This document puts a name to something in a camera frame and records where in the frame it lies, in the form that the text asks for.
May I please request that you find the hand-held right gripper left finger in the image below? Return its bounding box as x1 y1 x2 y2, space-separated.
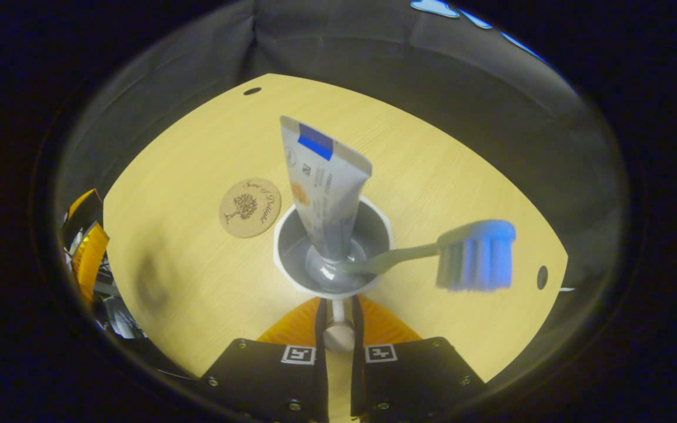
200 297 330 423

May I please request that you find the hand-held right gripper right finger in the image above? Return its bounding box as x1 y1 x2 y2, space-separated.
350 294 486 421

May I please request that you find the white cup with wooden handle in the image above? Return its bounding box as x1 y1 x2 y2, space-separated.
273 197 396 354

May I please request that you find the round cork coaster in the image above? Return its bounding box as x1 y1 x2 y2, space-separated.
219 177 283 239

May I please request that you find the white toothbrush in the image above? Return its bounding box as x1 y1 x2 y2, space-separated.
338 220 517 293

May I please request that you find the white toothpaste tube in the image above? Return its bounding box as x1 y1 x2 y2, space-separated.
279 115 373 278

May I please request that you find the black backdrop cloth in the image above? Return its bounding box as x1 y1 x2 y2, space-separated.
51 0 630 377

